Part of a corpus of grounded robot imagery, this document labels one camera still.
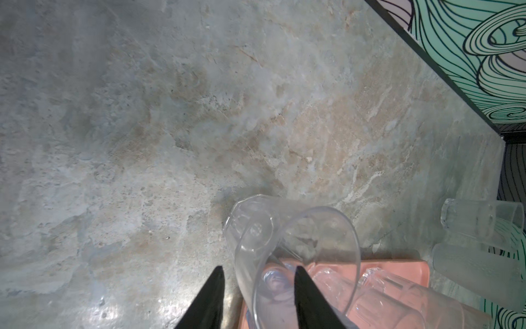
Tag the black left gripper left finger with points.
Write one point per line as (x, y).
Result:
(206, 310)

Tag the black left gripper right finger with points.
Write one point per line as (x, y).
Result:
(312, 309)

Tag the pink plastic tray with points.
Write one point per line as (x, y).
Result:
(416, 271)

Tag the clear glass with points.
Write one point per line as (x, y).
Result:
(363, 307)
(495, 223)
(269, 237)
(438, 310)

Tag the grey translucent cup right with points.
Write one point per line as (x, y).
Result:
(491, 276)

